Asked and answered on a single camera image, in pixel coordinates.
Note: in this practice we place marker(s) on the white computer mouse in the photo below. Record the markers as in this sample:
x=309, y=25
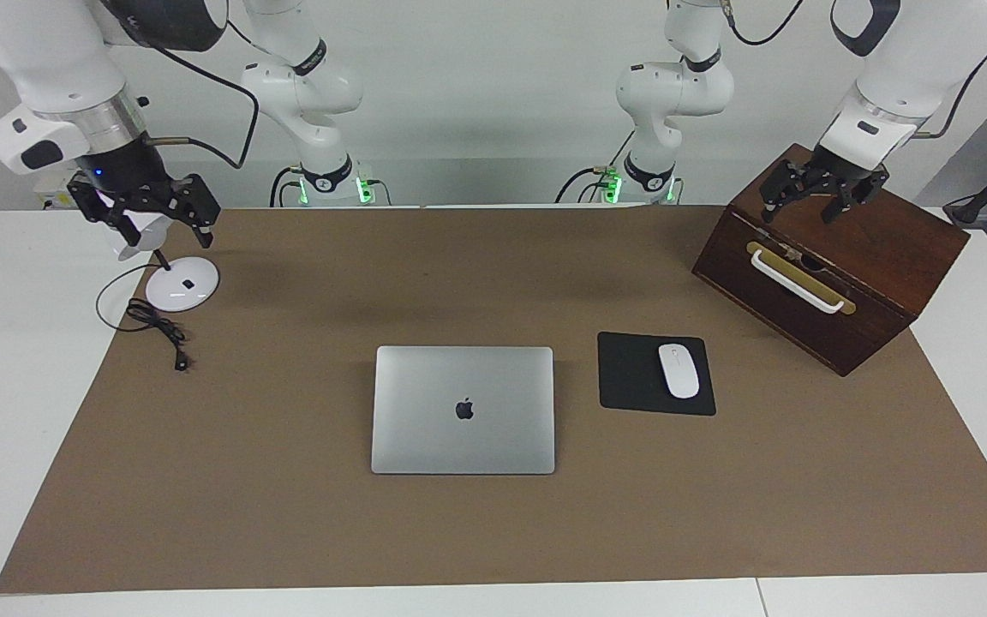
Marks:
x=679, y=373

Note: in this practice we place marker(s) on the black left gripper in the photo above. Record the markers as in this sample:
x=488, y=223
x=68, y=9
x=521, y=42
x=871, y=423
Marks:
x=828, y=176

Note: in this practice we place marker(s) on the dark brown wooden box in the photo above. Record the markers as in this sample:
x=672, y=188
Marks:
x=870, y=240

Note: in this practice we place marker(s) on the white desk lamp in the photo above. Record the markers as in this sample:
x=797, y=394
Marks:
x=181, y=287

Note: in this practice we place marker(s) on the brown table mat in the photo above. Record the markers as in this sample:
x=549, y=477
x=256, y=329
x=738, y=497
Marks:
x=288, y=514

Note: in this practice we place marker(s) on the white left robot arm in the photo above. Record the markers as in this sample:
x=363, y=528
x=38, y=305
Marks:
x=913, y=51

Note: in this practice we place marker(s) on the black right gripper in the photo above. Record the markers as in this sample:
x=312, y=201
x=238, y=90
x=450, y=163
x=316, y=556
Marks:
x=134, y=180

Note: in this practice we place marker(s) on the grey aluminium laptop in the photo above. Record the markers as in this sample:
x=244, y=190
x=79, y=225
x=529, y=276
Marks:
x=459, y=446

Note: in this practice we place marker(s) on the black mouse pad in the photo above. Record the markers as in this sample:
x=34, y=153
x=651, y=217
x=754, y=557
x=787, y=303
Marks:
x=631, y=377

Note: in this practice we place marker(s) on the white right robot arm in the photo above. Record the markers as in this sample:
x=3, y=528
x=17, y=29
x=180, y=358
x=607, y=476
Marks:
x=39, y=51

